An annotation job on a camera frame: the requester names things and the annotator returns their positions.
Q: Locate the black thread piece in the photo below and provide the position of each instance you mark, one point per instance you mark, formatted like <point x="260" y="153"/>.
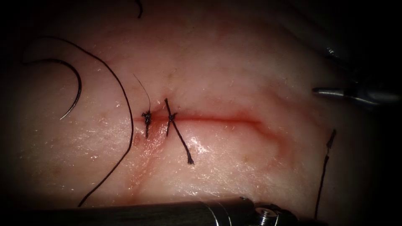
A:
<point x="140" y="12"/>

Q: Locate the right arm needle driver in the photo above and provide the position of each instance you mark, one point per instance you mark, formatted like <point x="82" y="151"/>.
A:
<point x="380" y="96"/>

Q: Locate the curved needle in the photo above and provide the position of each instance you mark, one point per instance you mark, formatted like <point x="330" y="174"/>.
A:
<point x="78" y="82"/>

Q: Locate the tissue pad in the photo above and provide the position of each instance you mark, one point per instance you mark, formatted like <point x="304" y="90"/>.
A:
<point x="220" y="62"/>

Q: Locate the black stitching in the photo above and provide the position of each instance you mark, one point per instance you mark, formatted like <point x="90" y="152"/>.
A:
<point x="171" y="117"/>

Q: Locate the dark left arm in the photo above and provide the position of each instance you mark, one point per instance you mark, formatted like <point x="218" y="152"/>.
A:
<point x="125" y="216"/>

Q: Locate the right arm needle driver jaw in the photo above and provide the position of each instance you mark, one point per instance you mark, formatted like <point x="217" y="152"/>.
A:
<point x="329" y="91"/>
<point x="329" y="50"/>

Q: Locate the left arm needle driver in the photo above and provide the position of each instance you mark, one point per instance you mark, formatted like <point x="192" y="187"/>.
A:
<point x="267" y="217"/>

